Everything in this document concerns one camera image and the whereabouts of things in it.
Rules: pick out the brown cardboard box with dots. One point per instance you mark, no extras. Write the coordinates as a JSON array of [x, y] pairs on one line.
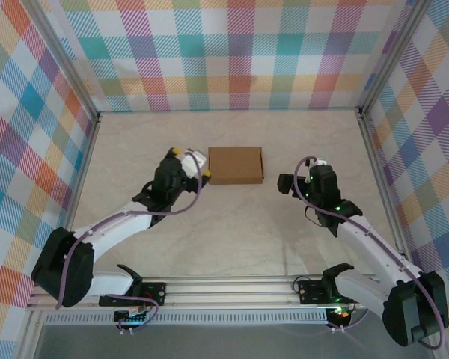
[[235, 164]]

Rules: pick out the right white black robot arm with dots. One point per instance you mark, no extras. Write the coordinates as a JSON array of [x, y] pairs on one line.
[[370, 239]]

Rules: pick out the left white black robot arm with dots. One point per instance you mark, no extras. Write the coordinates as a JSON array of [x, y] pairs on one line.
[[112, 232]]

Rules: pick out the aluminium side rail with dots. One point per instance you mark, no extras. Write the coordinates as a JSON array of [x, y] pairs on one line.
[[383, 179], [82, 168]]

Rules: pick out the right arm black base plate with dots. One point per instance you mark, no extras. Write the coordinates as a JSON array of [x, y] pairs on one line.
[[308, 289]]

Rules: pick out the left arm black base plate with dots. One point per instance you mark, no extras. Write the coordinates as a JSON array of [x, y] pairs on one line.
[[155, 289]]

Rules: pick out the aluminium mounting rail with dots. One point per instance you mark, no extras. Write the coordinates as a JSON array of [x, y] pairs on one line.
[[228, 291]]

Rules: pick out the aluminium frame post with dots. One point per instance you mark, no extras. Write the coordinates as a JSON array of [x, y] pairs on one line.
[[391, 60], [65, 63]]

